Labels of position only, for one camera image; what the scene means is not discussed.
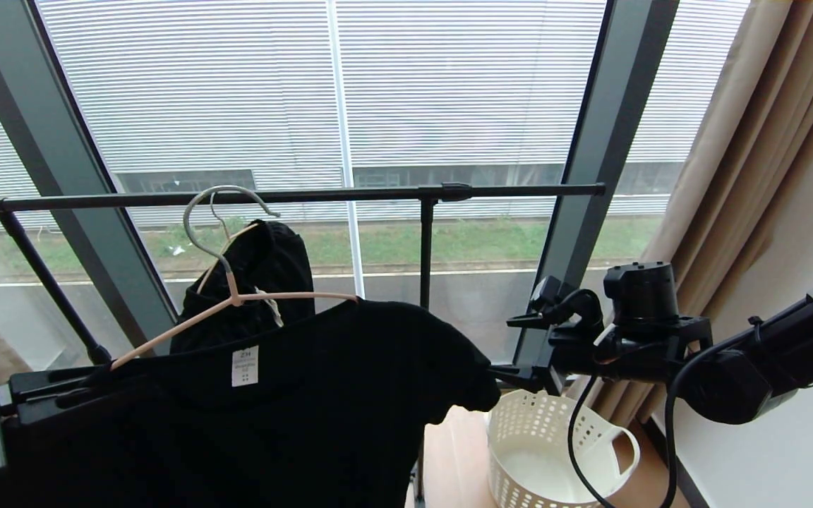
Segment black clothes rack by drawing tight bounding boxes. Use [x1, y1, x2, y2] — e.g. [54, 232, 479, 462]
[0, 182, 606, 508]

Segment window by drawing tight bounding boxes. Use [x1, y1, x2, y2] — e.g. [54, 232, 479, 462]
[0, 0, 753, 392]

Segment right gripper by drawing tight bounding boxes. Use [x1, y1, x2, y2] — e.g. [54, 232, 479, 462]
[528, 330, 682, 396]

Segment pink clothes hanger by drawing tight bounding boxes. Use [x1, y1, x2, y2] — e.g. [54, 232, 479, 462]
[110, 185, 361, 371]
[195, 190, 260, 296]

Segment black cable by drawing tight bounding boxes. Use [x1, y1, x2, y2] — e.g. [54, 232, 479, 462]
[566, 296, 802, 508]

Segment black shorts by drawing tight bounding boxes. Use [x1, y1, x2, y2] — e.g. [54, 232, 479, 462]
[170, 220, 315, 355]

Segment white laundry basket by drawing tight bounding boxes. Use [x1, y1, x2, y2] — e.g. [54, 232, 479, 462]
[486, 389, 642, 508]

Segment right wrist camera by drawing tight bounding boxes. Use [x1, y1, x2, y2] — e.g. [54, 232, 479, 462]
[507, 275, 605, 331]

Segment black garment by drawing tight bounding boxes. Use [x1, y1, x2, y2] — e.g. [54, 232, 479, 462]
[0, 300, 502, 508]

